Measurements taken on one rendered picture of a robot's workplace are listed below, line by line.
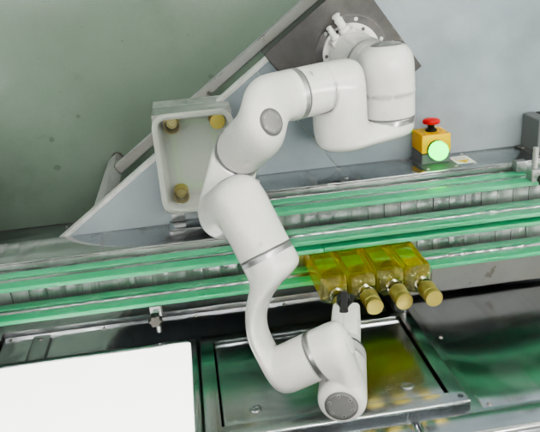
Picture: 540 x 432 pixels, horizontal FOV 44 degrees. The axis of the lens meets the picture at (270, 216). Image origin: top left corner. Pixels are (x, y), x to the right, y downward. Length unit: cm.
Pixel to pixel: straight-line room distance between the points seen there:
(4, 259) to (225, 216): 70
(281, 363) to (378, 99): 49
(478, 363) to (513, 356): 8
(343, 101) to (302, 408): 54
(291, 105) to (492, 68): 73
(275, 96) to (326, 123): 15
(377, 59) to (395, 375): 58
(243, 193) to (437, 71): 77
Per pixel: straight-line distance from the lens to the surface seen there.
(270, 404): 126
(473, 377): 139
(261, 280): 98
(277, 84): 104
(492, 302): 165
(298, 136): 156
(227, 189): 98
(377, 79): 119
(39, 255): 154
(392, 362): 135
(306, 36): 146
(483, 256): 157
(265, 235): 97
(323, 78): 110
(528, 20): 170
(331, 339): 98
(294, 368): 100
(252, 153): 102
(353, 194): 146
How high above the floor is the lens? 224
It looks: 68 degrees down
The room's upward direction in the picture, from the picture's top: 159 degrees clockwise
